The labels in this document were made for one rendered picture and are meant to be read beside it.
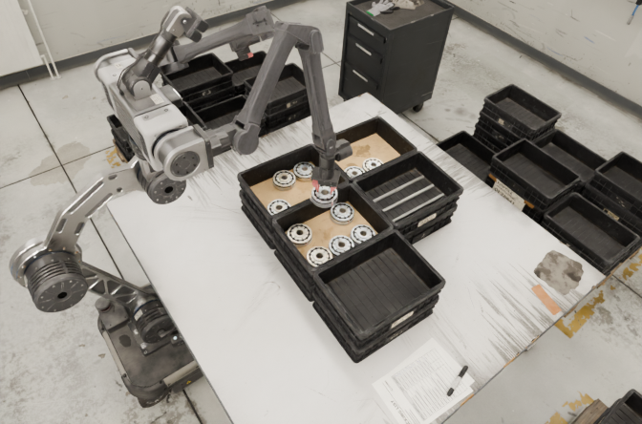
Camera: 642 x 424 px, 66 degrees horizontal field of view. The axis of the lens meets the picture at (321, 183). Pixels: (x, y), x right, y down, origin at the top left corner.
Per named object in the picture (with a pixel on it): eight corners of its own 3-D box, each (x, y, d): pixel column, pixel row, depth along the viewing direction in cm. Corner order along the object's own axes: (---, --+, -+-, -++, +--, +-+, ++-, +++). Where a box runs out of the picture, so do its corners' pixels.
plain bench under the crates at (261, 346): (299, 575, 193) (304, 545, 143) (138, 285, 279) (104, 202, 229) (545, 349, 264) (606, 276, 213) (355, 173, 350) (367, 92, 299)
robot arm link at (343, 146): (311, 134, 177) (326, 141, 171) (337, 122, 182) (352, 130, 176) (316, 162, 183) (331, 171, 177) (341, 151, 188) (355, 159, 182)
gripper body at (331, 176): (314, 169, 189) (314, 155, 184) (340, 174, 188) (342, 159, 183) (310, 181, 185) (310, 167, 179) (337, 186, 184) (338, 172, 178)
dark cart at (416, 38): (373, 137, 377) (390, 30, 312) (336, 107, 401) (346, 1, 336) (428, 111, 404) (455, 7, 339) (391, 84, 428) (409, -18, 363)
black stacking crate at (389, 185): (391, 244, 206) (395, 227, 198) (349, 200, 222) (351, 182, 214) (458, 207, 222) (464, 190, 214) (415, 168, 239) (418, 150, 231)
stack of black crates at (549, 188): (552, 228, 304) (584, 177, 272) (522, 250, 291) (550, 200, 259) (501, 188, 326) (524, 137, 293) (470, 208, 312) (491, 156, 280)
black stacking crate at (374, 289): (357, 353, 172) (361, 338, 164) (310, 290, 189) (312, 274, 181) (440, 299, 189) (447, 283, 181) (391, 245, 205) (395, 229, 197)
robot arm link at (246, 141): (275, 8, 150) (293, 11, 143) (308, 28, 160) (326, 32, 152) (218, 140, 156) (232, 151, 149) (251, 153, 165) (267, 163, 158)
